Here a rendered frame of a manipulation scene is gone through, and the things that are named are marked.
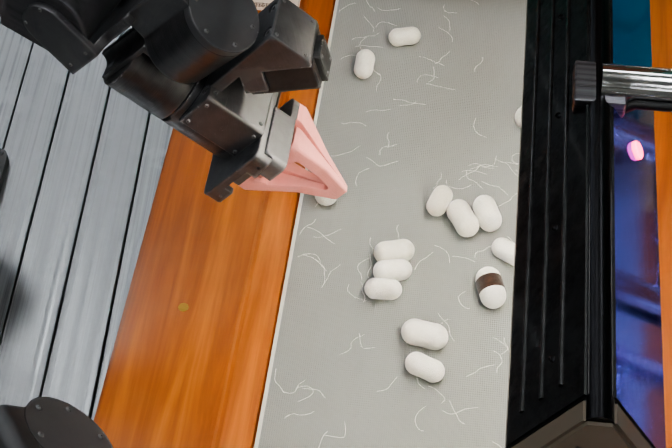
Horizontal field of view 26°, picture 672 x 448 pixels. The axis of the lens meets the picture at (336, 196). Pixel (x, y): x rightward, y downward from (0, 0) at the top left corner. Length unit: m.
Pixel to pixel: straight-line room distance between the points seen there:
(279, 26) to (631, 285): 0.34
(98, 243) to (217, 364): 0.26
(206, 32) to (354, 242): 0.33
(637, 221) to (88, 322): 0.61
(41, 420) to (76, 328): 0.51
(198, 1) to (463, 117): 0.43
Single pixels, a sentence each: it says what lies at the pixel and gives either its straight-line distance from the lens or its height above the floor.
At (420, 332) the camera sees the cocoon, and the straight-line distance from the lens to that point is 1.15.
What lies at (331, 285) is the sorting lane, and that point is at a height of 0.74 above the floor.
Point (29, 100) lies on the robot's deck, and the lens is 1.48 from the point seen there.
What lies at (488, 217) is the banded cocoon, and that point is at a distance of 1.24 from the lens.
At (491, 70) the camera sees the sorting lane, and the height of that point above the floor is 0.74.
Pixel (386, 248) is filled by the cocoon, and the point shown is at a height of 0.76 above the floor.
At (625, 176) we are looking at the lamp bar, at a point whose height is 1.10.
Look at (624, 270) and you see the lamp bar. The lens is 0.77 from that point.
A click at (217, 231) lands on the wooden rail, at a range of 1.21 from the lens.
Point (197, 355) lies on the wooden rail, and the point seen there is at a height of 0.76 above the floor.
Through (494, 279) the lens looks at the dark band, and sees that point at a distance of 1.19.
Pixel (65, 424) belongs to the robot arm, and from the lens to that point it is 0.79.
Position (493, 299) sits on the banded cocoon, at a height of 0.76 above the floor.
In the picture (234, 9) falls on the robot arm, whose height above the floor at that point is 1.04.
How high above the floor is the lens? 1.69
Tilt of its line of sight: 48 degrees down
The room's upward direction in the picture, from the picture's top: straight up
